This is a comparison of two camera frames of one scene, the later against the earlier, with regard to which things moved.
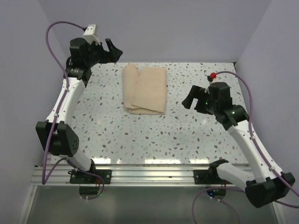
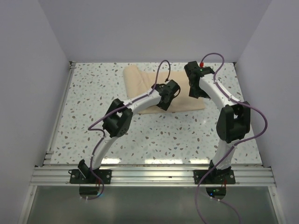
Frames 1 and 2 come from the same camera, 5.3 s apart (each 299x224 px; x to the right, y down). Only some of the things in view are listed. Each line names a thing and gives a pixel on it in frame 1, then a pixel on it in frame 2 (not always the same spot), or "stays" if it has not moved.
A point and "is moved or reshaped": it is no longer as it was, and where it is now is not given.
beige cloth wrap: (145, 92) is moved or reshaped
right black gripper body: (203, 94) to (195, 90)
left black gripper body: (96, 54) to (164, 106)
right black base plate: (207, 177) stays
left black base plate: (76, 178) stays
